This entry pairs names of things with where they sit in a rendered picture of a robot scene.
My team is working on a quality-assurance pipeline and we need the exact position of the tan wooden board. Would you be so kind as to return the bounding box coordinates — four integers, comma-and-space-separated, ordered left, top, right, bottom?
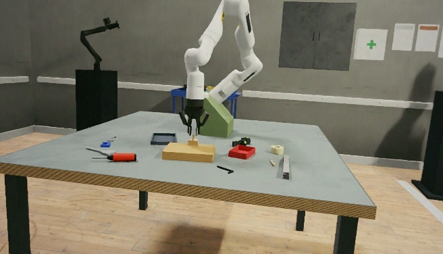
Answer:
162, 142, 215, 163

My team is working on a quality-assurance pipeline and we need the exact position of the red rectangular tray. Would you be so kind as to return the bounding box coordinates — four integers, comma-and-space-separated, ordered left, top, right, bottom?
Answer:
228, 145, 255, 159

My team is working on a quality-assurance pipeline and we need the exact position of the red-handled screwdriver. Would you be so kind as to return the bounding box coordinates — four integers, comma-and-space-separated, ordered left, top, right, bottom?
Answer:
95, 153, 136, 161

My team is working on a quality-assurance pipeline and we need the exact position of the small light wooden block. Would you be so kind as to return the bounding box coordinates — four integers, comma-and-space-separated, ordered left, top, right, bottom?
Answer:
188, 139, 199, 146

